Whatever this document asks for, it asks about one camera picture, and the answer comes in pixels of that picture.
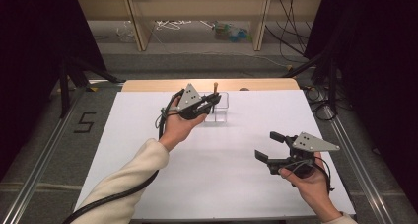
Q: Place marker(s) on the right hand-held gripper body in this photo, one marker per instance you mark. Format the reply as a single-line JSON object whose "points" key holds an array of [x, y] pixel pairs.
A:
{"points": [[307, 148]]}

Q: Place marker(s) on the clear acrylic pen holder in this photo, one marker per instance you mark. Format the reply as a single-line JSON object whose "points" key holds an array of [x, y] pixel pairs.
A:
{"points": [[221, 113]]}

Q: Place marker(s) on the person's right hand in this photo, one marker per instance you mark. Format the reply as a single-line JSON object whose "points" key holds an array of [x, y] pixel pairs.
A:
{"points": [[312, 189]]}

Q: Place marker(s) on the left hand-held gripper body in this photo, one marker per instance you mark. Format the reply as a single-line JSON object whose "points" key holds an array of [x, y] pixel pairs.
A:
{"points": [[190, 100]]}

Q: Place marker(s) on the colourful plastic items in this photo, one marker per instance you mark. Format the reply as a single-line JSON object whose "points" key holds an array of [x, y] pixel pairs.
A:
{"points": [[231, 32]]}

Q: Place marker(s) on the white table cover sheet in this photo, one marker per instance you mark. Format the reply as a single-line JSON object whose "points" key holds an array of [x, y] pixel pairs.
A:
{"points": [[230, 171]]}

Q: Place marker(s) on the black metal stand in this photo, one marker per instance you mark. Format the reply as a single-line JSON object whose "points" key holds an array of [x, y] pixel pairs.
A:
{"points": [[79, 76]]}

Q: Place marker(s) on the person's left hand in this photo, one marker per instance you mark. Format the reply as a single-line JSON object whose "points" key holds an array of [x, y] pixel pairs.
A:
{"points": [[180, 127]]}

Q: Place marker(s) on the metal floor rail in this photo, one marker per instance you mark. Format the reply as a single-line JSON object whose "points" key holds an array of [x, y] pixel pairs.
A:
{"points": [[358, 164], [36, 164]]}

